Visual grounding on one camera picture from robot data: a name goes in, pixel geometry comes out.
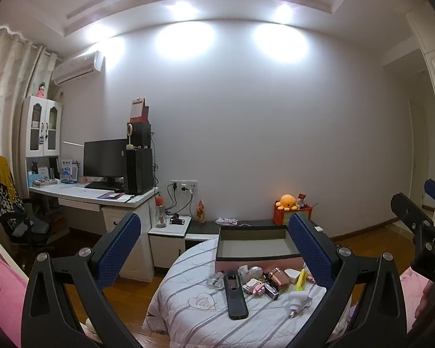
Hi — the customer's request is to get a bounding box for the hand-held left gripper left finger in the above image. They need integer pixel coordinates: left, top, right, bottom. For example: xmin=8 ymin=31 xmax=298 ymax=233
xmin=21 ymin=212 xmax=142 ymax=348

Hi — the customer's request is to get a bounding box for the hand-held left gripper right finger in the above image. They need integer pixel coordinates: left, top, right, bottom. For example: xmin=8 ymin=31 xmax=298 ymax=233
xmin=288 ymin=212 xmax=408 ymax=348

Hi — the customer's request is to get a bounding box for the white card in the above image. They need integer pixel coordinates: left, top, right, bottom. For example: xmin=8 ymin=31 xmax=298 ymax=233
xmin=284 ymin=268 xmax=302 ymax=285

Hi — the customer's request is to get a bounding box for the rose gold cylinder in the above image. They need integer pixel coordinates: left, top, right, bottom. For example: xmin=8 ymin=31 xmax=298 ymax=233
xmin=267 ymin=267 xmax=291 ymax=289

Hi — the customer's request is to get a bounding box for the white plug adapter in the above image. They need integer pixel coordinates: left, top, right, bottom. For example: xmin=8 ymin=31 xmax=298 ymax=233
xmin=287 ymin=289 xmax=314 ymax=318

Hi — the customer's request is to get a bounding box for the dark blue and gold box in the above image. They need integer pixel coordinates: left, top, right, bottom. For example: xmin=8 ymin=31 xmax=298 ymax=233
xmin=262 ymin=282 xmax=280 ymax=301

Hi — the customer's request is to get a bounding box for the pink box with dark rim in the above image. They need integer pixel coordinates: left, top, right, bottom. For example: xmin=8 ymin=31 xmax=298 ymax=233
xmin=215 ymin=225 xmax=306 ymax=273

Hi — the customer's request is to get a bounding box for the white astronaut figure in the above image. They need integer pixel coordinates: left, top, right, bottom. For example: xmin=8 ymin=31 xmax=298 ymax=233
xmin=238 ymin=264 xmax=264 ymax=282

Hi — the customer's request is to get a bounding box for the pink and white brick toy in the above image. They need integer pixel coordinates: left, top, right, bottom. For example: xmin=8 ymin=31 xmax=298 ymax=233
xmin=244 ymin=278 xmax=266 ymax=297

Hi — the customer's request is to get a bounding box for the black remote control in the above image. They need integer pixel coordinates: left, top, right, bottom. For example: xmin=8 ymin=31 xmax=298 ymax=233
xmin=223 ymin=273 xmax=249 ymax=320

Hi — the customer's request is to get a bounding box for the clear glass bottle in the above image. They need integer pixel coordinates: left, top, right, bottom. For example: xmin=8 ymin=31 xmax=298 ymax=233
xmin=207 ymin=273 xmax=226 ymax=289

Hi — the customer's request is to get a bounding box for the person's right hand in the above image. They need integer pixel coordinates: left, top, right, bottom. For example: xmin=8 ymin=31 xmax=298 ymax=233
xmin=414 ymin=283 xmax=435 ymax=320

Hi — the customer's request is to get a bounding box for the red toy box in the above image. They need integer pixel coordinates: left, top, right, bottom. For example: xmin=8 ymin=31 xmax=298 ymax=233
xmin=273 ymin=203 xmax=313 ymax=227

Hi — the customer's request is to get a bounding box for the white nightstand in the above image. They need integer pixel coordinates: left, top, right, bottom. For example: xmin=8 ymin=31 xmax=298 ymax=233
xmin=147 ymin=215 xmax=193 ymax=280

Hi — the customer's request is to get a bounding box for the dark mouse pad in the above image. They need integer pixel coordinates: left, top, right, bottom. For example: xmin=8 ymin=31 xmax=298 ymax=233
xmin=97 ymin=192 xmax=134 ymax=202

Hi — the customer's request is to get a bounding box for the white desk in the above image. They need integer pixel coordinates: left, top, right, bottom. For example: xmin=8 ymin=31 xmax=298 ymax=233
xmin=28 ymin=181 xmax=160 ymax=280

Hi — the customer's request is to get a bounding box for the orange octopus plush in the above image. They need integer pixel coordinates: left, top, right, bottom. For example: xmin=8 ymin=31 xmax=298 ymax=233
xmin=275 ymin=194 xmax=300 ymax=211

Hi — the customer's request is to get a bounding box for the water bottle with orange cap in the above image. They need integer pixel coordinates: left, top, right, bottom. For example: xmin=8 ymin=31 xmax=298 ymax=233
xmin=155 ymin=195 xmax=167 ymax=229

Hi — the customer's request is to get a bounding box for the black keyboard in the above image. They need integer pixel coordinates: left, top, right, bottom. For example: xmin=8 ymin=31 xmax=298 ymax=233
xmin=85 ymin=182 xmax=121 ymax=191

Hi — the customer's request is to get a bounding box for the black computer tower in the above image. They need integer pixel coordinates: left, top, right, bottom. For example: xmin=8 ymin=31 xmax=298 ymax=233
xmin=125 ymin=147 xmax=154 ymax=195

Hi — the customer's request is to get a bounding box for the dark headboard shelf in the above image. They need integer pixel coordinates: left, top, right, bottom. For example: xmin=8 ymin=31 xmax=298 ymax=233
xmin=186 ymin=220 xmax=314 ymax=243

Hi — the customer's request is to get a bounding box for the blue and white box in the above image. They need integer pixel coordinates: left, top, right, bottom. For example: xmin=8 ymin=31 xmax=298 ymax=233
xmin=60 ymin=165 xmax=79 ymax=183

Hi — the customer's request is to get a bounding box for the black computer monitor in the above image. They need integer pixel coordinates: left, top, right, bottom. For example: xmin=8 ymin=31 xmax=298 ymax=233
xmin=83 ymin=139 xmax=128 ymax=189

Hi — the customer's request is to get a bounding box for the stack of magazines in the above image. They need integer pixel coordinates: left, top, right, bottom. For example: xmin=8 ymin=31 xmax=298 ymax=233
xmin=32 ymin=178 xmax=60 ymax=189

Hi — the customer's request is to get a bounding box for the black office chair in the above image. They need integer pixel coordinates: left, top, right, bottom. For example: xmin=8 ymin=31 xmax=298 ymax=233
xmin=0 ymin=155 xmax=57 ymax=260

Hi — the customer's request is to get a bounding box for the black speaker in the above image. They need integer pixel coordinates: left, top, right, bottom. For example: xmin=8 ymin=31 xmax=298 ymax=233
xmin=126 ymin=122 xmax=152 ymax=149

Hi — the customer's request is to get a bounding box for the pink blanket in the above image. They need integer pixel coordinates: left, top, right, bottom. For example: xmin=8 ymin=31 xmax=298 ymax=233
xmin=0 ymin=234 xmax=102 ymax=348

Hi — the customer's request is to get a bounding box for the yellow leopard print cloth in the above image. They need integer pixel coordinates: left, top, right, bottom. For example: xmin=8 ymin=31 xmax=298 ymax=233
xmin=0 ymin=154 xmax=22 ymax=227

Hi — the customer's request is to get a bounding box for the red desk calendar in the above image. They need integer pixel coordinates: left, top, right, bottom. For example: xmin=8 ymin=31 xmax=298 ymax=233
xmin=130 ymin=97 xmax=150 ymax=124

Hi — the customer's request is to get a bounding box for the white glass-door cabinet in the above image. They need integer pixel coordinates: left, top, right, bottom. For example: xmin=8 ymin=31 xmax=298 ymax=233
xmin=23 ymin=95 xmax=63 ymax=159

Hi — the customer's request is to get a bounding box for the white air conditioner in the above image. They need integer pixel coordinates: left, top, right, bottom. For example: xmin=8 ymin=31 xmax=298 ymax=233
xmin=52 ymin=51 xmax=106 ymax=86

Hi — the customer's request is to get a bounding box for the beige curtain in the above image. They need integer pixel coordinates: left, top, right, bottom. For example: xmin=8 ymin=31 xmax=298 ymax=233
xmin=0 ymin=20 xmax=57 ymax=189

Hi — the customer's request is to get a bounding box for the black power cable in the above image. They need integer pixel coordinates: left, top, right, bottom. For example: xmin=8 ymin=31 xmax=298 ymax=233
xmin=166 ymin=184 xmax=194 ymax=219

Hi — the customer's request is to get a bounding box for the white wall socket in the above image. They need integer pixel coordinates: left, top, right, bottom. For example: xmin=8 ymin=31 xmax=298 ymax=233
xmin=171 ymin=179 xmax=198 ymax=193

